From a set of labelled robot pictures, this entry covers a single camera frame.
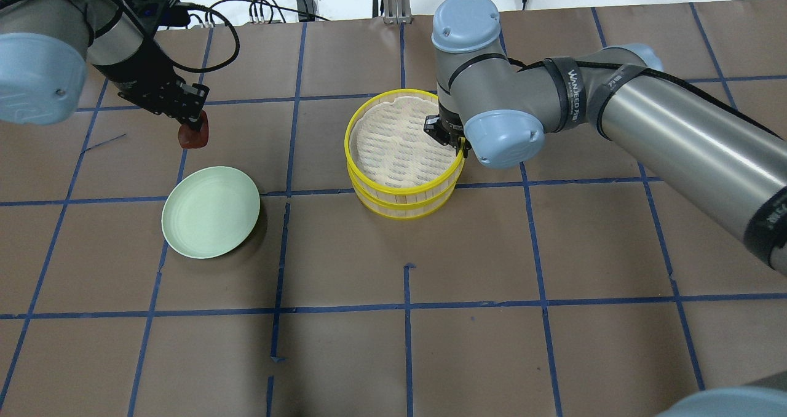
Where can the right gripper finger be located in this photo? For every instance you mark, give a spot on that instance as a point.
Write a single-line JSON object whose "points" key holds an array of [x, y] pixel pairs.
{"points": [[464, 150]]}

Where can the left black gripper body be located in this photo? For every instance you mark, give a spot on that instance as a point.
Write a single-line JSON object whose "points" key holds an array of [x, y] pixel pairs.
{"points": [[140, 71]]}

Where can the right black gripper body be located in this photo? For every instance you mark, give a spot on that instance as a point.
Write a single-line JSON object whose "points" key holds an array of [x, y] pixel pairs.
{"points": [[441, 131]]}

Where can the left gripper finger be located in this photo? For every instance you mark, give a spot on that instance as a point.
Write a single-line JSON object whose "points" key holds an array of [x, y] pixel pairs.
{"points": [[197, 121]]}

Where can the brown steamed bun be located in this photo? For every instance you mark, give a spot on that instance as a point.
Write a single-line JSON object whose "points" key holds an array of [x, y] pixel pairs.
{"points": [[189, 139]]}

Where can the yellow steamer layer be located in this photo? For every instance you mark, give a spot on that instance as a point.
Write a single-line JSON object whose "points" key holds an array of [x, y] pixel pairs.
{"points": [[414, 205], [389, 154]]}

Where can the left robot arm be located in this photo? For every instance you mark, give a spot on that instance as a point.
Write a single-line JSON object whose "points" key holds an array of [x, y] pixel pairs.
{"points": [[47, 46]]}

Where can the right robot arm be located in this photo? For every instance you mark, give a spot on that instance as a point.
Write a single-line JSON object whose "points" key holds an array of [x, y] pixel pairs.
{"points": [[728, 165]]}

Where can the light green plate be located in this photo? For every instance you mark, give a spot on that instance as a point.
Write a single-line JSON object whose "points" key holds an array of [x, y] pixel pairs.
{"points": [[210, 213]]}

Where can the black power adapter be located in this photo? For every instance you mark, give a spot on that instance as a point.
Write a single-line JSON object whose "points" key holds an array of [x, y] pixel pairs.
{"points": [[307, 10]]}

